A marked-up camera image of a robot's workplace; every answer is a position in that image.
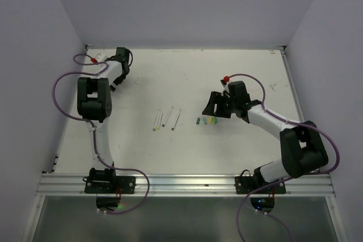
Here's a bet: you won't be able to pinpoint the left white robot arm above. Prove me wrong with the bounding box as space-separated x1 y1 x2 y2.
77 47 133 195

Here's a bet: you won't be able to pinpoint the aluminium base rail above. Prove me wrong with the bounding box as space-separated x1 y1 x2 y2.
36 173 335 197

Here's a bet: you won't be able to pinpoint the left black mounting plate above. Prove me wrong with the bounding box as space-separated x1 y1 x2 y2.
82 176 136 194

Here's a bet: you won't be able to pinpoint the light green marker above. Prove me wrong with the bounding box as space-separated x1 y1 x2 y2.
171 109 182 131

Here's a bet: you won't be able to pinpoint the black mounting plate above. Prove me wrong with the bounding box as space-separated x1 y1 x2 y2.
82 176 136 194
234 176 286 194

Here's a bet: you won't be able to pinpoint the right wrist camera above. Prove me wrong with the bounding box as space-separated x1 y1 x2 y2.
220 76 231 92

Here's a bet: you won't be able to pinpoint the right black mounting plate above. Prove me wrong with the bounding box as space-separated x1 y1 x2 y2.
234 176 286 194

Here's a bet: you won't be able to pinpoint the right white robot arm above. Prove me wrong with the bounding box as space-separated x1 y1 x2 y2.
202 79 328 193

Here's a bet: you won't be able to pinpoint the dark green marker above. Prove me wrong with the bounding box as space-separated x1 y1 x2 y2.
162 107 173 127

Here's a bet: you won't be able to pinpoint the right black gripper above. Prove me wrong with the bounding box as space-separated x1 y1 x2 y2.
202 90 238 117

